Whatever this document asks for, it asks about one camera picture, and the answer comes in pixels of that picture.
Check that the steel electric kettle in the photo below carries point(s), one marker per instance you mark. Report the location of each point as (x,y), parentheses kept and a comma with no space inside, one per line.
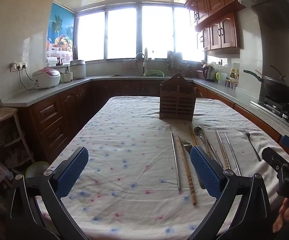
(208,73)

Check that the dark utensil block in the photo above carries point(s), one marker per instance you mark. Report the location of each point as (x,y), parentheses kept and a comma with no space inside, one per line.
(188,68)

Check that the wooden cabinets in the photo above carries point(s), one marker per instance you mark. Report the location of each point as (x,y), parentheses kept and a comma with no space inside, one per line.
(52,120)
(222,17)

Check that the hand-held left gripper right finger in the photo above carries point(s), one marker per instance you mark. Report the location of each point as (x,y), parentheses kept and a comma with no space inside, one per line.
(205,170)

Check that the white corner shelf rack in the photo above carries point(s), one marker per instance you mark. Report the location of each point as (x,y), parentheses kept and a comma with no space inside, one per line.
(12,132)

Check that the green bowl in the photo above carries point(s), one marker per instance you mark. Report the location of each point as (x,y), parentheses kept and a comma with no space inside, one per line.
(37,168)

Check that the green basin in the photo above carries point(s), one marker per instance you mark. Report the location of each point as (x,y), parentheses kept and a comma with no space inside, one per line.
(154,73)

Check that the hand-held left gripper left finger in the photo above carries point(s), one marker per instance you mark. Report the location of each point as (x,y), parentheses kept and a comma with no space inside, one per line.
(72,172)

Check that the person's right hand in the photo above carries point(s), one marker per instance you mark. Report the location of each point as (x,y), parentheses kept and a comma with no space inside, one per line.
(285,213)

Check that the palm tree fruit poster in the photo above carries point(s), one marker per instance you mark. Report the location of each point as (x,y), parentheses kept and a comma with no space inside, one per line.
(60,30)

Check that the floral white tablecloth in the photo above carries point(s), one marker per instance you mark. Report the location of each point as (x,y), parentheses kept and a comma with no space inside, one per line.
(124,155)

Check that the grey kitchen countertop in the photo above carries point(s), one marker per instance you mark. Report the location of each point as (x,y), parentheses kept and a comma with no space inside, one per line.
(234,97)

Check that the black wok with lid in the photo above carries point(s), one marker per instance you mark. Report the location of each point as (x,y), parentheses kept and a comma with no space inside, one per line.
(279,87)

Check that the small white cooker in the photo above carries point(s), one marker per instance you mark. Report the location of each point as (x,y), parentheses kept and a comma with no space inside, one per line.
(66,77)

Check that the white and pink rice cooker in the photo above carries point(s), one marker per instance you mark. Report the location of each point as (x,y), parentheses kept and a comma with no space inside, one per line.
(47,78)

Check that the pink storage box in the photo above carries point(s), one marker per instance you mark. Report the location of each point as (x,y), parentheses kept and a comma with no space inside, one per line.
(199,73)

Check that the metal spoon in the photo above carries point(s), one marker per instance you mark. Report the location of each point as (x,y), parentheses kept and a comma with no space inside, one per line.
(198,131)

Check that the small metal fork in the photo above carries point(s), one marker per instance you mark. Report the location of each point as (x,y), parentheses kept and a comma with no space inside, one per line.
(252,145)

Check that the wooden utensil holder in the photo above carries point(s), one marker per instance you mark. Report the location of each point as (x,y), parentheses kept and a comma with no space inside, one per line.
(177,100)

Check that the spice jar set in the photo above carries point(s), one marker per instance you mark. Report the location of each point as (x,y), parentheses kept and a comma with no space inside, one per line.
(231,83)

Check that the kitchen sink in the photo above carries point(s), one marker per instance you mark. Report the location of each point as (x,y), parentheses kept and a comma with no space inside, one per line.
(127,75)

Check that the dish rack with utensils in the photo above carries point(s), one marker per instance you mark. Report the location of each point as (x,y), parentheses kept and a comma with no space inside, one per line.
(174,60)

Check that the large white electric pot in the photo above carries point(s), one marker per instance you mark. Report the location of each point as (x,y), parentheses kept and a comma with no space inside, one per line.
(78,68)

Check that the green cup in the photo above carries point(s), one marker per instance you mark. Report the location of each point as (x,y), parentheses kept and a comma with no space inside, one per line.
(219,76)

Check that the white paper towel box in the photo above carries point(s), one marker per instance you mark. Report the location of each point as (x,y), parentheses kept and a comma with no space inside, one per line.
(52,61)

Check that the yellow dish soap bottle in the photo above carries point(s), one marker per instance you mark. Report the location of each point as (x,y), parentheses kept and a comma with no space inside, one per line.
(146,53)

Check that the gas stove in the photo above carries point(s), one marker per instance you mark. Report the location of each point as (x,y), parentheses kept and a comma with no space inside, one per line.
(275,106)

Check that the kitchen window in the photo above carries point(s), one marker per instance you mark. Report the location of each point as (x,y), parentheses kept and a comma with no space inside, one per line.
(122,35)

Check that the wooden lower cabinets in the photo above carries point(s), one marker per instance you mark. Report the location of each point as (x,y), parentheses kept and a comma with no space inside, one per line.
(52,120)

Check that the metal sink faucet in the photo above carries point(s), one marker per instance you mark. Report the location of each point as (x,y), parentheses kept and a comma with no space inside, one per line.
(143,62)

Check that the small clear bottle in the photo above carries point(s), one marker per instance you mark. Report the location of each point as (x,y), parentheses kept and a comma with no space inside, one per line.
(153,55)

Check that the wooden upper cabinets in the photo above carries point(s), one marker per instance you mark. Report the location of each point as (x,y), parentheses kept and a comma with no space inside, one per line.
(222,17)

